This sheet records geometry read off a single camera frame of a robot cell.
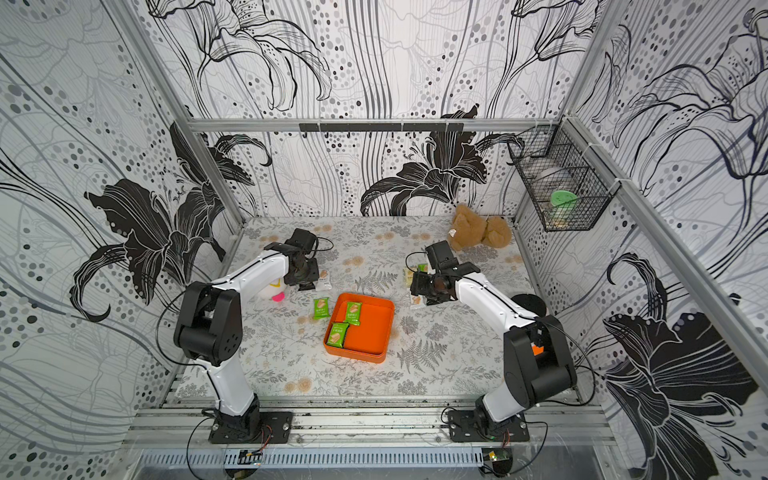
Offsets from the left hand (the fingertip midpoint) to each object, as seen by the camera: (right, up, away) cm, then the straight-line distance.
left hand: (310, 279), depth 95 cm
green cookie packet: (+14, -11, -3) cm, 18 cm away
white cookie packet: (+4, -1, +3) cm, 5 cm away
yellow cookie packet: (+32, 0, +5) cm, 33 cm away
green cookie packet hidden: (+4, -9, -2) cm, 10 cm away
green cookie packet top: (+38, +3, +9) cm, 39 cm away
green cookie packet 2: (+11, -15, -9) cm, 21 cm away
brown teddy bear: (+54, +17, +8) cm, 57 cm away
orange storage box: (+20, -18, -7) cm, 28 cm away
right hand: (+36, -1, -6) cm, 37 cm away
